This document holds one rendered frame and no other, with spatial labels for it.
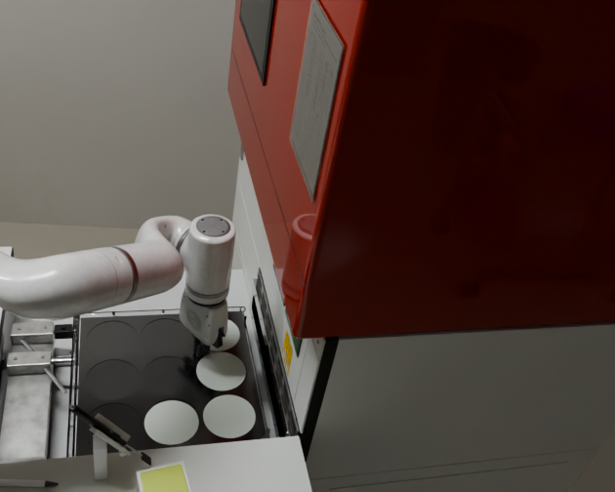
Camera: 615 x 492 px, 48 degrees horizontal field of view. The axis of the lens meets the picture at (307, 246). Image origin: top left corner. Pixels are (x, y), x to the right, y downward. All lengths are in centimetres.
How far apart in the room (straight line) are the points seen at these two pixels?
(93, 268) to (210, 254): 29
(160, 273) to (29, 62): 184
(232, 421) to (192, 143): 175
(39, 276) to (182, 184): 211
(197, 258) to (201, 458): 34
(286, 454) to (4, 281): 57
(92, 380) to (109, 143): 167
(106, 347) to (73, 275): 53
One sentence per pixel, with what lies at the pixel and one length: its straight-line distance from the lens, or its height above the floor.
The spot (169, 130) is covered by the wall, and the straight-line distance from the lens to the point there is 292.
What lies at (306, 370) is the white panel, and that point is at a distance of 122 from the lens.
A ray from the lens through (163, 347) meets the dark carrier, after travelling 149.
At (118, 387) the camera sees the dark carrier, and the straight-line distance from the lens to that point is 143.
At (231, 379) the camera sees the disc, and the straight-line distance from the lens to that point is 144.
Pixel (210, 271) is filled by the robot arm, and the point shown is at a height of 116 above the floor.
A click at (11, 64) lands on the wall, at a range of 288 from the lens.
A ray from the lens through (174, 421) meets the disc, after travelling 137.
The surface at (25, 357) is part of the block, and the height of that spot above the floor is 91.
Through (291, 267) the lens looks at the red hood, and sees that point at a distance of 108.
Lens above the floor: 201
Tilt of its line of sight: 39 degrees down
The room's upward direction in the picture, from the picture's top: 12 degrees clockwise
